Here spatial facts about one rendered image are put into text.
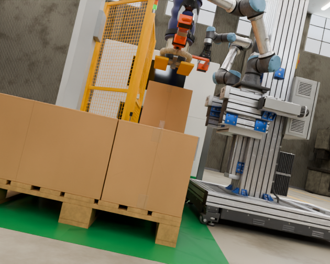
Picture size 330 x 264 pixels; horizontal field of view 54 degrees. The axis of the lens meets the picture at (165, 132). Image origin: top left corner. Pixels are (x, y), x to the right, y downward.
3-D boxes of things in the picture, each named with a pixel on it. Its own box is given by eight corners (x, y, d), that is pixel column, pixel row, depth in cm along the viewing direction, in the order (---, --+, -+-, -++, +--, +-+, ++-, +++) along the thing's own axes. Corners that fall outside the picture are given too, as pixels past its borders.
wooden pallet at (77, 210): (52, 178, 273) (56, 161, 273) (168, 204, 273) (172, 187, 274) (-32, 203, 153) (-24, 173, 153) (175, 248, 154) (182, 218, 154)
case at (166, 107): (139, 133, 339) (147, 97, 346) (176, 142, 341) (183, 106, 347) (139, 123, 280) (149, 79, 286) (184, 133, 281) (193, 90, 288)
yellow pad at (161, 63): (153, 68, 265) (155, 62, 265) (165, 70, 266) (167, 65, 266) (154, 57, 231) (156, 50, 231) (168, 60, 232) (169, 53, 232)
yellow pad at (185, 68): (176, 73, 266) (177, 67, 266) (188, 76, 266) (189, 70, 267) (180, 63, 232) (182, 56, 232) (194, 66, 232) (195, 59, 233)
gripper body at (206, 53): (201, 55, 273) (204, 41, 274) (199, 58, 282) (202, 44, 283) (210, 57, 274) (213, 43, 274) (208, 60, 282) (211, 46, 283)
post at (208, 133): (190, 197, 341) (210, 105, 346) (197, 199, 341) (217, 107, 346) (191, 198, 335) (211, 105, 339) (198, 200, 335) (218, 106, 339)
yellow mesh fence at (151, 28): (122, 167, 516) (151, 41, 526) (129, 168, 516) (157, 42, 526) (112, 174, 399) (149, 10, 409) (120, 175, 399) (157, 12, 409)
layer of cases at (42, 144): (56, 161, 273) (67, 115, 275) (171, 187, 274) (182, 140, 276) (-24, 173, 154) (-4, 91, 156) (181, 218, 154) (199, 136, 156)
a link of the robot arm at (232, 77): (234, 83, 284) (238, 68, 285) (221, 83, 293) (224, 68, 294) (241, 87, 293) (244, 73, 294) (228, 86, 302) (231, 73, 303)
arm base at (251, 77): (255, 90, 251) (257, 78, 252) (263, 87, 236) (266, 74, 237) (237, 86, 250) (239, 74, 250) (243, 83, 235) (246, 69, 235)
